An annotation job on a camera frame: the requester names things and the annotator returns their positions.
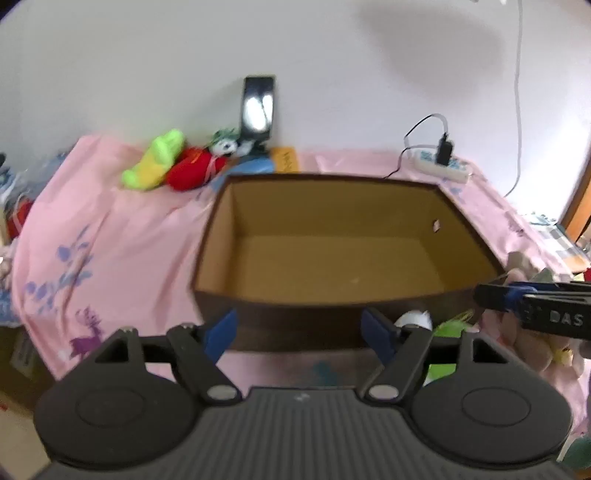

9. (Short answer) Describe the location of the large green plush toy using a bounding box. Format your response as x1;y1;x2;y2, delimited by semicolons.
424;313;478;386

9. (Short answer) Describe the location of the red plush toy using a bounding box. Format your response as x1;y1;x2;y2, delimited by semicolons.
166;147;229;191

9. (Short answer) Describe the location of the brown cardboard box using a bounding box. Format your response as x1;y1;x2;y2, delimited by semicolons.
191;173;509;354

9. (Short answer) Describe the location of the grey plush toy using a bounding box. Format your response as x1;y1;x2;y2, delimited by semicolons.
507;251;555;283

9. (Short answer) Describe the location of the black charger cable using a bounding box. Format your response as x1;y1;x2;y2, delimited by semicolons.
383;114;451;181

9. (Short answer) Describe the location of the pink printed bedsheet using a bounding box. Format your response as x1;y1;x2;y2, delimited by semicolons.
11;134;591;444

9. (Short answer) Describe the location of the dark phone stand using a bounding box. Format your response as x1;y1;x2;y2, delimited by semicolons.
238;136;271;157

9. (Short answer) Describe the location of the plaid cloth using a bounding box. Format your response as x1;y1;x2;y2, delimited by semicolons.
522;212;591;273

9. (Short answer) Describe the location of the white power strip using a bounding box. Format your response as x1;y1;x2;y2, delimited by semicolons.
412;150;472;184

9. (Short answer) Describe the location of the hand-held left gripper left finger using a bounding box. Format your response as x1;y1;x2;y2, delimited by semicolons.
92;308;243;404

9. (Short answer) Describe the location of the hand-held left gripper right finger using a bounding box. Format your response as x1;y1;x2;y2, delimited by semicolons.
360;307;502;403

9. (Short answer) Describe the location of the yellow booklet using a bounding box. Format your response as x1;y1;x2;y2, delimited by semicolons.
270;147;301;174

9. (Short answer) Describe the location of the black smartphone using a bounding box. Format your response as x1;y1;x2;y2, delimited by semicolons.
240;75;277;139

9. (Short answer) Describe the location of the wooden door frame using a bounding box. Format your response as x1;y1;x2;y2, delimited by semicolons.
561;161;591;241

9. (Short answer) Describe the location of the blue glasses case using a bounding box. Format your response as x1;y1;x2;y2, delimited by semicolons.
210;157;278;190

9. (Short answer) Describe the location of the panda plush toy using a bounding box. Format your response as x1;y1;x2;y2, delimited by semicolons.
205;129;252;158

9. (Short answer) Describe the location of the black charger plug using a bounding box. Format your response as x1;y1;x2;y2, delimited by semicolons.
435;134;454;166

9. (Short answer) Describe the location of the green and yellow plush toy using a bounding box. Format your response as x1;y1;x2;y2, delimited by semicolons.
121;129;186;191

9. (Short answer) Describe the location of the red cloth item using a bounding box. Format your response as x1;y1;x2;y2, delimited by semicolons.
6;198;34;239

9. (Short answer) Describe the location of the white wall cable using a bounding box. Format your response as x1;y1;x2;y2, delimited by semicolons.
502;0;526;198

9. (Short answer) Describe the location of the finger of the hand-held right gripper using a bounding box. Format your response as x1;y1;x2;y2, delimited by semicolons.
508;281;591;296
475;284;527;320

